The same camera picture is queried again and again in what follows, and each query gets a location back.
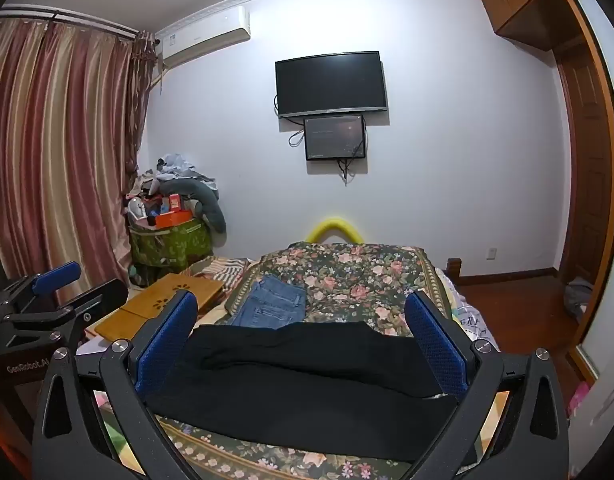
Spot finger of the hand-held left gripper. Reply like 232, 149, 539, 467
0, 261, 83, 312
3, 279, 130, 357

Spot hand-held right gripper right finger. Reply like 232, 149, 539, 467
404, 289, 574, 480

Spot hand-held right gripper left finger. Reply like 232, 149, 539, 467
31, 289, 209, 480

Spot black pants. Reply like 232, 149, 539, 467
143, 321, 470, 463

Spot cartoon printed bedsheet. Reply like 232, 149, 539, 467
434, 266, 501, 353

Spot wooden lap table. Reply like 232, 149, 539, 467
94, 273, 225, 342

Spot green patterned storage bag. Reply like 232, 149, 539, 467
128, 215, 214, 267

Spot striped cloth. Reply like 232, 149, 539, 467
179, 255, 260, 293

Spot floral blanket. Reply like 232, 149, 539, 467
154, 241, 488, 480

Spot orange box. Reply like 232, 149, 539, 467
154, 208, 194, 228

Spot blue jeans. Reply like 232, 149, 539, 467
229, 274, 307, 331

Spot striped red curtain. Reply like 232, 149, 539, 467
0, 7, 157, 291

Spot pile of clothes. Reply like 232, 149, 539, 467
127, 152, 219, 201

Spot grey long pillow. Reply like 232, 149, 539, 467
159, 179, 227, 234

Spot yellow foam tube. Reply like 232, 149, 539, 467
305, 216, 366, 246

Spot grey cloth on floor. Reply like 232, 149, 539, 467
563, 276, 595, 323

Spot pink slipper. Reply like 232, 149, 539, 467
568, 381, 592, 420

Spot wooden door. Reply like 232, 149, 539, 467
554, 0, 614, 376

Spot white air conditioner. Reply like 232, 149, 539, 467
159, 5, 251, 71

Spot black monitor cable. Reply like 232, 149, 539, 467
287, 130, 368, 187

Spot small black wall monitor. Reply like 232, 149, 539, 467
303, 114, 366, 162

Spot black wall television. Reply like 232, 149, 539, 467
274, 51, 389, 120

